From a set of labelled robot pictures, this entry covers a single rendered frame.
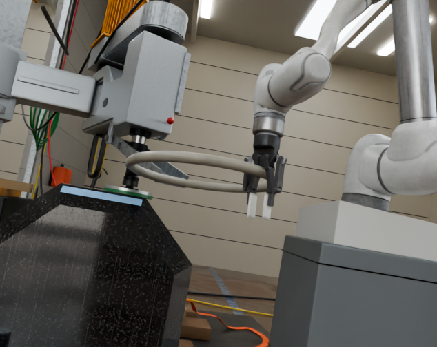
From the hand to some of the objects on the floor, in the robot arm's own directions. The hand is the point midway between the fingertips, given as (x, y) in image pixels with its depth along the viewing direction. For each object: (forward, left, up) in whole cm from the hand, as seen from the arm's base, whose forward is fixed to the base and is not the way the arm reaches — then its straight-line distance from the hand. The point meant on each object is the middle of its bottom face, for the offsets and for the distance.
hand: (259, 206), depth 113 cm
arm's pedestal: (-38, -32, -83) cm, 97 cm away
